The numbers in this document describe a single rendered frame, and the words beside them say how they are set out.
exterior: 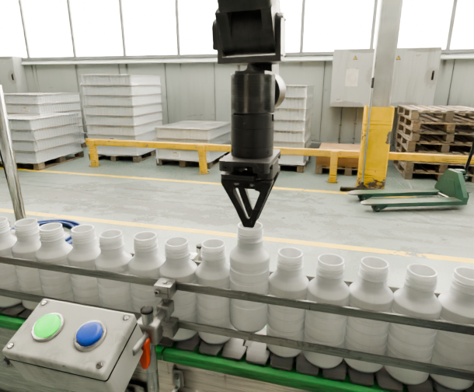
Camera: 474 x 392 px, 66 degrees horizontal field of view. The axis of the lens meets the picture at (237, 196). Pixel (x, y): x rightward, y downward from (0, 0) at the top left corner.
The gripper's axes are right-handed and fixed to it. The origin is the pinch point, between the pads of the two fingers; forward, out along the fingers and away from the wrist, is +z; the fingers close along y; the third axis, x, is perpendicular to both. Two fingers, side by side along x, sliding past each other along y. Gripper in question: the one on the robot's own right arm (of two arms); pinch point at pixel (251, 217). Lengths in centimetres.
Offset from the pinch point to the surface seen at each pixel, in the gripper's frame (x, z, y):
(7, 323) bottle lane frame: 42.9, 22.4, -5.2
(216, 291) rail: 4.3, 10.6, -3.5
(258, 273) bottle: -1.7, 7.4, -2.4
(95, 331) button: 14.9, 9.6, -17.0
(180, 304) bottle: 10.4, 14.3, -2.8
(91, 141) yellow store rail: 385, 76, 481
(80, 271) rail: 27.4, 10.6, -3.5
